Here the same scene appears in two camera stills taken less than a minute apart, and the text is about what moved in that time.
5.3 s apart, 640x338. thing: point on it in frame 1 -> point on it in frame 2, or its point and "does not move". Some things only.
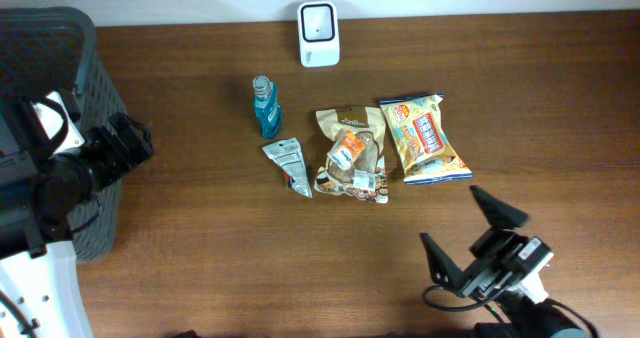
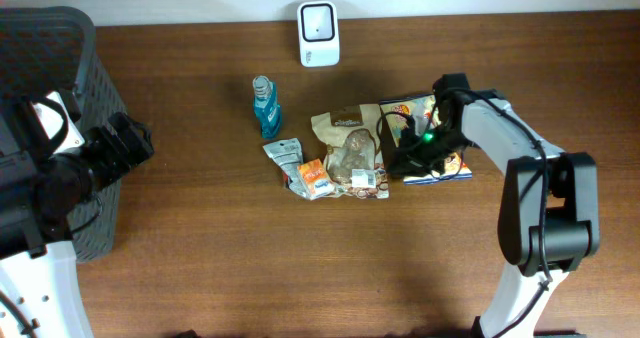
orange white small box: [347, 149] -> [316, 180]
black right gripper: [481, 267] -> [411, 157]
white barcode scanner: [319, 34] does not move
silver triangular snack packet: [289, 157] does not move
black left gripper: [99, 140] does not move
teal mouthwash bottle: [266, 108] does not move
